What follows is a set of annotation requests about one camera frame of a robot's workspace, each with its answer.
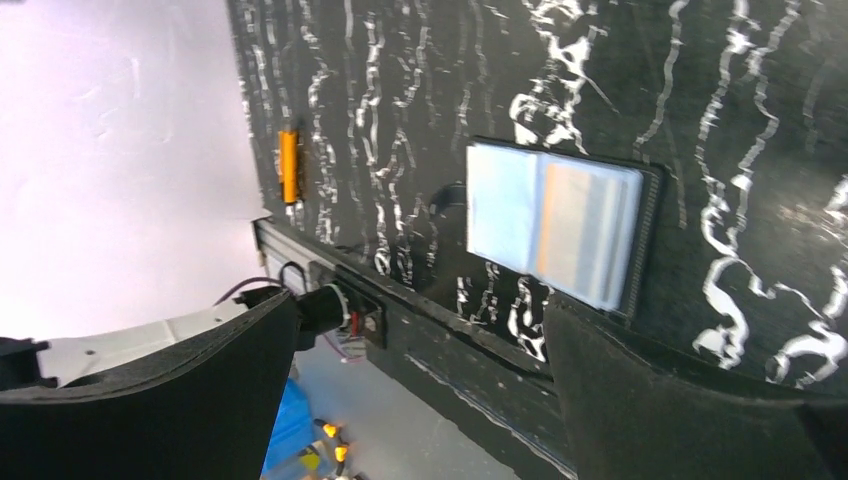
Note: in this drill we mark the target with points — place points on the black card holder wallet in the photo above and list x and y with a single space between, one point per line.
502 194

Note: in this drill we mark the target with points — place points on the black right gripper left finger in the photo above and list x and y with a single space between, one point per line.
200 409

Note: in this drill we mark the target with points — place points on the orange pen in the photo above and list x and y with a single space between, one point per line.
288 158

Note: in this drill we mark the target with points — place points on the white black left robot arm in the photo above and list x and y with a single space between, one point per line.
60 362

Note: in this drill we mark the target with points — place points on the gold card in holder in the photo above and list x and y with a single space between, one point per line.
578 228

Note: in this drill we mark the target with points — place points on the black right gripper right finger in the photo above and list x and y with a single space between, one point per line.
634 408

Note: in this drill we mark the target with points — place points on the aluminium frame rail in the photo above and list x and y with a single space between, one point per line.
285 258

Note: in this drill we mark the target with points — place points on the black marbled table mat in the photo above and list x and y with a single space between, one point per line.
742 105

